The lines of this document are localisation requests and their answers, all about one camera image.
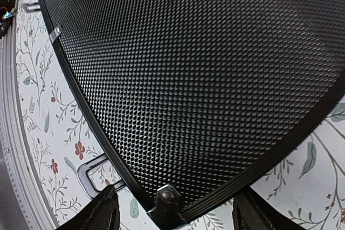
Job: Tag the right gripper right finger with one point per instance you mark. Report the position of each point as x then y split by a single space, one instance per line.
251 211

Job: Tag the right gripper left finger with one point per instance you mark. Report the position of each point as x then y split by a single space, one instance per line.
101 213

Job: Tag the black poker set case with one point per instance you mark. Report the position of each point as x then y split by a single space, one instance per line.
194 100

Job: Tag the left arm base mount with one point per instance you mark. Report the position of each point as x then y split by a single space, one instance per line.
8 11

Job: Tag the front aluminium rail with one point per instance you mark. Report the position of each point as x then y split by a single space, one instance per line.
22 203

